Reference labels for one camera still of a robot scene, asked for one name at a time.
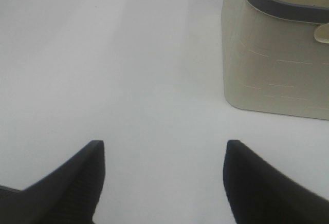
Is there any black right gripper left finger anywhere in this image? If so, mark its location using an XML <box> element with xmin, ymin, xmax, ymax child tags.
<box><xmin>1</xmin><ymin>140</ymin><xmax>105</xmax><ymax>223</ymax></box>

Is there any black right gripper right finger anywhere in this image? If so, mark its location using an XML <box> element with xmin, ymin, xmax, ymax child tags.
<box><xmin>223</xmin><ymin>140</ymin><xmax>328</xmax><ymax>223</ymax></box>

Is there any beige basket grey rim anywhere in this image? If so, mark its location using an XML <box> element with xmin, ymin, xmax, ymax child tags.
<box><xmin>221</xmin><ymin>0</ymin><xmax>328</xmax><ymax>119</ymax></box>

